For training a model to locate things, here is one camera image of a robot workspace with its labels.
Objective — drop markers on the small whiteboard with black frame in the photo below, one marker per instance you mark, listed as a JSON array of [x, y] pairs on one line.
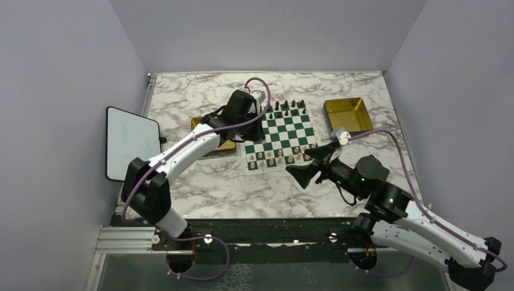
[[128, 136]]

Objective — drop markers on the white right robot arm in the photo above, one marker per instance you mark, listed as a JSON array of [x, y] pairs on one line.
[[393, 219]]

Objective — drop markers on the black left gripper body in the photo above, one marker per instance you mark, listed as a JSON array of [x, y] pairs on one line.
[[250, 131]]

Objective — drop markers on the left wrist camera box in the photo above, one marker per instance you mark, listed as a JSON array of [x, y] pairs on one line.
[[260, 96]]

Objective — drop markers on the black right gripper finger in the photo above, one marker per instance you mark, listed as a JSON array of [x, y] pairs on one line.
[[323, 152], [304, 174]]

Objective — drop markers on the green white chess board mat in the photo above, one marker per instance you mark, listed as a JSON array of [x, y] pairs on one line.
[[283, 133]]

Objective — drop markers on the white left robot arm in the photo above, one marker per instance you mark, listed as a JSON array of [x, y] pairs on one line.
[[146, 187]]

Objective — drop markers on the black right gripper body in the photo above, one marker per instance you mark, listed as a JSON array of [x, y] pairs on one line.
[[339, 174]]

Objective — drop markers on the empty gold tin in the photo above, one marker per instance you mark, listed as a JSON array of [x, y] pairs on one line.
[[350, 114]]

